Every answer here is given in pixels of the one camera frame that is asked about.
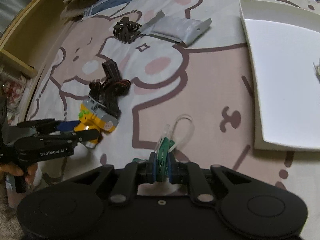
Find yellow headlamp with strap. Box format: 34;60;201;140
74;59;131;148

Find green clip with cord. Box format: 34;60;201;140
133;114;195;183

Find person's left hand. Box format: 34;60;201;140
0;163;38;185

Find wooden bedside shelf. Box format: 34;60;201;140
0;0;66;81

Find cartoon printed bed sheet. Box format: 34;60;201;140
29;0;319;200

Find grey foil packet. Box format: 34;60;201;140
138;11;212;47

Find white shallow cardboard box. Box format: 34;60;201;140
240;0;319;152

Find dark brown hair ties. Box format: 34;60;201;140
113;16;143;44

